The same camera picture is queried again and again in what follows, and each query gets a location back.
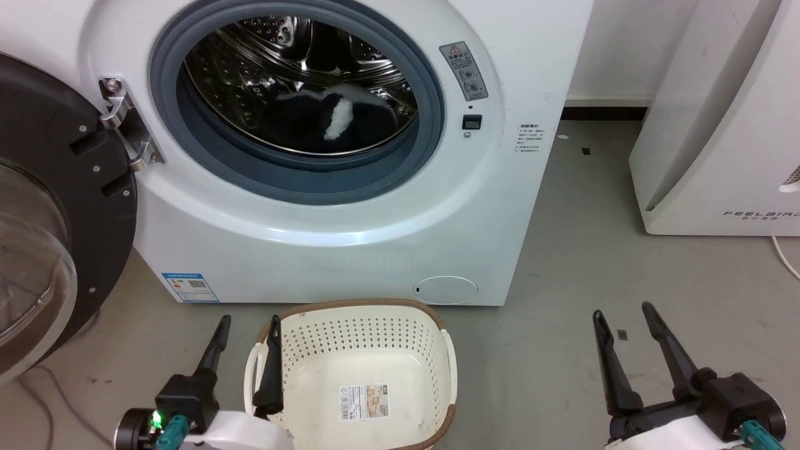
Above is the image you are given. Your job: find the white Feelbird appliance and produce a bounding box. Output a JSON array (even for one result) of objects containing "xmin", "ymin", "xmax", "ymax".
[{"xmin": 628, "ymin": 0, "xmax": 800, "ymax": 237}]

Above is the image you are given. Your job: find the white power cable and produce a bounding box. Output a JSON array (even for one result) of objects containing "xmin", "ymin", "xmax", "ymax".
[{"xmin": 771, "ymin": 236, "xmax": 800, "ymax": 281}]

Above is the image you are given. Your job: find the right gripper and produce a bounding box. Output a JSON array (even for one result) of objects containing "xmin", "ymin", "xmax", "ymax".
[{"xmin": 592, "ymin": 302, "xmax": 788, "ymax": 450}]

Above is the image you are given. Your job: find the round white filter cover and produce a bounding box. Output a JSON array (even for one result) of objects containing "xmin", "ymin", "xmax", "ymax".
[{"xmin": 412, "ymin": 276, "xmax": 479, "ymax": 306}]

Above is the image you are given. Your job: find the small text sticker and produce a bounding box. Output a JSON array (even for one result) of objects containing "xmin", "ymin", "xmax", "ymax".
[{"xmin": 516, "ymin": 123, "xmax": 549, "ymax": 155}]

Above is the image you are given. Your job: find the paper basket label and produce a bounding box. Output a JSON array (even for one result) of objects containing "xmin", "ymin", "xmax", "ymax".
[{"xmin": 339, "ymin": 384, "xmax": 391, "ymax": 421}]

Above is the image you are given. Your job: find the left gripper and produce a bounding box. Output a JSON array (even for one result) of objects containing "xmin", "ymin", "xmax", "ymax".
[{"xmin": 116, "ymin": 315, "xmax": 295, "ymax": 450}]

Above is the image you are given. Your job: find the grey rubber door gasket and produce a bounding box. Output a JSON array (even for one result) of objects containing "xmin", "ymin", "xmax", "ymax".
[{"xmin": 149, "ymin": 0, "xmax": 446, "ymax": 206}]

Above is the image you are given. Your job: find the cream perforated laundry basket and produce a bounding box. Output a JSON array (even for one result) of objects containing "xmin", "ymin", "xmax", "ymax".
[{"xmin": 244, "ymin": 298, "xmax": 458, "ymax": 450}]

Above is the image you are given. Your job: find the white front-load washing machine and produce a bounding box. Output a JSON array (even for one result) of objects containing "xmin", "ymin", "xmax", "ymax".
[{"xmin": 0, "ymin": 0, "xmax": 594, "ymax": 307}]

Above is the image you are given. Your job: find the metal door hinge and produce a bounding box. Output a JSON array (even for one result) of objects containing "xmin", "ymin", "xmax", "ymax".
[{"xmin": 99, "ymin": 77, "xmax": 165, "ymax": 173}]

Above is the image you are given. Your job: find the black round washer door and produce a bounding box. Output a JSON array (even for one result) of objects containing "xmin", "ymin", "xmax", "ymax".
[{"xmin": 0, "ymin": 53, "xmax": 138, "ymax": 385}]

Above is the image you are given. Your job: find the thin grey floor cable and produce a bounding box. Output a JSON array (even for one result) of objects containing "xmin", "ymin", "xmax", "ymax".
[{"xmin": 16, "ymin": 366, "xmax": 116, "ymax": 450}]

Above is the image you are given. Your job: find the steel washer drum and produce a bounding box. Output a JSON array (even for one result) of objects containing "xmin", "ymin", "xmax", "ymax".
[{"xmin": 183, "ymin": 16, "xmax": 419, "ymax": 157}]

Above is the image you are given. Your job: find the teal cable connector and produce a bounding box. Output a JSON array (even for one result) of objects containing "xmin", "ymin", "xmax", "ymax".
[
  {"xmin": 156, "ymin": 416, "xmax": 189, "ymax": 450},
  {"xmin": 741, "ymin": 420, "xmax": 785, "ymax": 450}
]

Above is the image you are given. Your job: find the blue energy label sticker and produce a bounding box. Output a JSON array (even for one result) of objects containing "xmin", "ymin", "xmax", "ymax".
[{"xmin": 161, "ymin": 272, "xmax": 219, "ymax": 303}]

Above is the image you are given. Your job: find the black and white garment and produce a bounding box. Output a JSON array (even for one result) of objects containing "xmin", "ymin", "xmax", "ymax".
[{"xmin": 259, "ymin": 84, "xmax": 401, "ymax": 154}]

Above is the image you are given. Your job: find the grey warning sticker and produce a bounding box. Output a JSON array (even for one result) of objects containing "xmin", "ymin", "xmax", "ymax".
[{"xmin": 439, "ymin": 41, "xmax": 489, "ymax": 102}]

